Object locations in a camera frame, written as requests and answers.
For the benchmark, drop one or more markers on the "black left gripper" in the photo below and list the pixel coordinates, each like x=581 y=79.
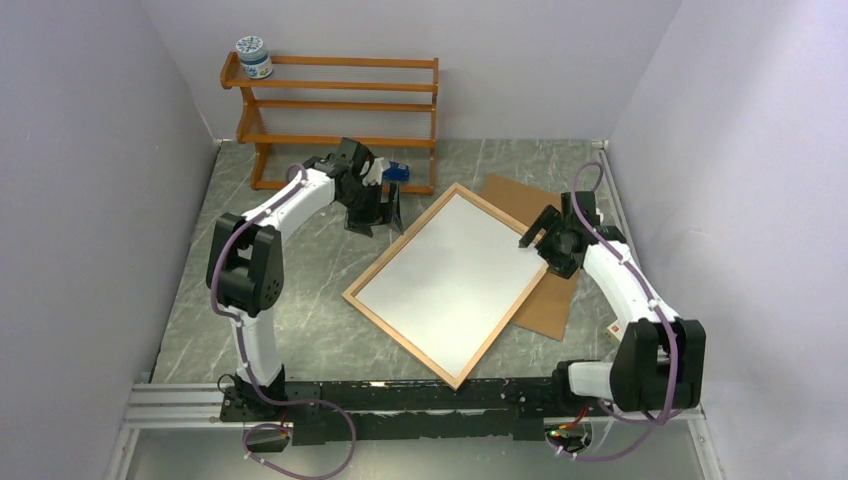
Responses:
x=362 y=223

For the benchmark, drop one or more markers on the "brown frame backing board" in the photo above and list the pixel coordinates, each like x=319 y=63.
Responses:
x=545 y=304

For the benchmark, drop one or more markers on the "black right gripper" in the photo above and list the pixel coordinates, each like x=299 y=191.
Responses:
x=565 y=265

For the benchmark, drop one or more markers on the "small white red box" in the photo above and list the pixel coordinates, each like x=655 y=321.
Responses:
x=615 y=333

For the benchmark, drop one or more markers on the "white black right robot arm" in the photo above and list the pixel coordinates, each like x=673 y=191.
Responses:
x=658 y=365

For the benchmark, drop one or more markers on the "white blue lidded jar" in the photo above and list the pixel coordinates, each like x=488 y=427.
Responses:
x=254 y=57

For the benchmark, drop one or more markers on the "blue black stapler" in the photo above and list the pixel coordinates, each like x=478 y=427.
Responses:
x=396 y=173

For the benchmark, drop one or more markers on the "aluminium rail frame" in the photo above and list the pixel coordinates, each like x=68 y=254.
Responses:
x=368 y=347

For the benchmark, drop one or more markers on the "light wooden picture frame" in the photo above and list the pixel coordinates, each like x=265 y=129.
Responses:
x=447 y=285

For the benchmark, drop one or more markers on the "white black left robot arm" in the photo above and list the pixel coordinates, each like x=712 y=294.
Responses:
x=245 y=274

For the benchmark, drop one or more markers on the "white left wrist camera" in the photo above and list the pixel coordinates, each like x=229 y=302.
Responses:
x=373 y=173

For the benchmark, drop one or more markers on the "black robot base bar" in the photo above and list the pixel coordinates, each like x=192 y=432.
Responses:
x=520 y=408

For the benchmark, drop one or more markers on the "orange wooden shelf rack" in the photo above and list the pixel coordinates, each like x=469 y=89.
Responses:
x=385 y=103

